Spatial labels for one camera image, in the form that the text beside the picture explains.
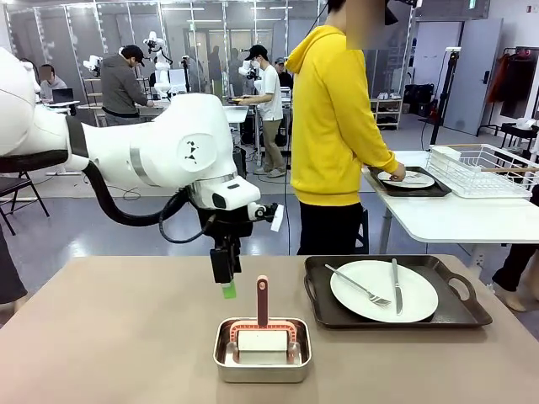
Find yellow sleeved right forearm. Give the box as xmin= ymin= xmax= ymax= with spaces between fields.
xmin=360 ymin=141 xmax=399 ymax=174

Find white round plate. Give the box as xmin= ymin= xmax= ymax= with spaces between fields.
xmin=377 ymin=169 xmax=435 ymax=189
xmin=329 ymin=259 xmax=440 ymax=324

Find rectangular steel tray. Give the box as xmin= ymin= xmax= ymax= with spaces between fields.
xmin=212 ymin=317 xmax=313 ymax=384

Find barefoot person in black trousers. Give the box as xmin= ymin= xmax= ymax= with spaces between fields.
xmin=491 ymin=242 xmax=539 ymax=312

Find black folding chair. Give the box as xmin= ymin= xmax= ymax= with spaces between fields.
xmin=0 ymin=167 xmax=50 ymax=237

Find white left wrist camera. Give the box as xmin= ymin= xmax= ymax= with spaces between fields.
xmin=247 ymin=201 xmax=286 ymax=232

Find black bags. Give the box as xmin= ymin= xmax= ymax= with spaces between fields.
xmin=403 ymin=83 xmax=435 ymax=117

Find person in white t-shirt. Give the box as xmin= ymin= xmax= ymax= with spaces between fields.
xmin=239 ymin=44 xmax=288 ymax=178

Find dark hanging garment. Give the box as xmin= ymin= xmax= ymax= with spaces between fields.
xmin=500 ymin=54 xmax=539 ymax=120

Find pink handled lint roller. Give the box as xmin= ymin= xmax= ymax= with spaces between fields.
xmin=229 ymin=274 xmax=299 ymax=365

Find seated person in grey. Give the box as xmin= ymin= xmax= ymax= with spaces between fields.
xmin=36 ymin=63 xmax=68 ymax=104

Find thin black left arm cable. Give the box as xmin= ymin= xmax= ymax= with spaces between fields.
xmin=157 ymin=197 xmax=218 ymax=246

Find man in grey hoodie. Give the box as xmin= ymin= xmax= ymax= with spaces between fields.
xmin=99 ymin=44 xmax=155 ymax=126

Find grey door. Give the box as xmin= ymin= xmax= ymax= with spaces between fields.
xmin=444 ymin=19 xmax=504 ymax=136

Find black speaker box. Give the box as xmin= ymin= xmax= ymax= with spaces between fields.
xmin=233 ymin=146 xmax=248 ymax=180

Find black tripod stand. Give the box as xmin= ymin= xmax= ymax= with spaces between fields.
xmin=420 ymin=46 xmax=463 ymax=146

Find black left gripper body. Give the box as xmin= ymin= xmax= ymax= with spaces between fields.
xmin=196 ymin=205 xmax=254 ymax=254

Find white shoe rack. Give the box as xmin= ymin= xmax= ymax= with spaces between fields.
xmin=370 ymin=93 xmax=404 ymax=130

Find orange hanging garment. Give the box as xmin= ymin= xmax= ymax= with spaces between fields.
xmin=488 ymin=54 xmax=510 ymax=104

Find black clothes rack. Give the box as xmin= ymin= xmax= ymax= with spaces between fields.
xmin=478 ymin=45 xmax=539 ymax=138

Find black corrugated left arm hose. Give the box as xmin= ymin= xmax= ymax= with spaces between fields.
xmin=0 ymin=149 xmax=199 ymax=228

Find black cart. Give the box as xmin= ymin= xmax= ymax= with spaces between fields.
xmin=500 ymin=121 xmax=539 ymax=153

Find person in dark cap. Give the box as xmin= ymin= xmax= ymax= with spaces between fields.
xmin=273 ymin=56 xmax=294 ymax=89

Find person in yellow hoodie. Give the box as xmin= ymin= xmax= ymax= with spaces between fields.
xmin=285 ymin=0 xmax=408 ymax=257

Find silver table knife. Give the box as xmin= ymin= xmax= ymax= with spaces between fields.
xmin=391 ymin=258 xmax=404 ymax=316

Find black serving tray with handles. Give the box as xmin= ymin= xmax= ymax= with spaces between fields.
xmin=303 ymin=254 xmax=494 ymax=330

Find white side table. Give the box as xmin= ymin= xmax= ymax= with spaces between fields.
xmin=361 ymin=150 xmax=539 ymax=258

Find white wire dish rack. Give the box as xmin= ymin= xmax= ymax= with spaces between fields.
xmin=427 ymin=143 xmax=539 ymax=199

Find flat black tray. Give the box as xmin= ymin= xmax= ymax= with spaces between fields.
xmin=368 ymin=166 xmax=453 ymax=198

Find white desk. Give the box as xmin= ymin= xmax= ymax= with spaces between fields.
xmin=35 ymin=100 xmax=81 ymax=117

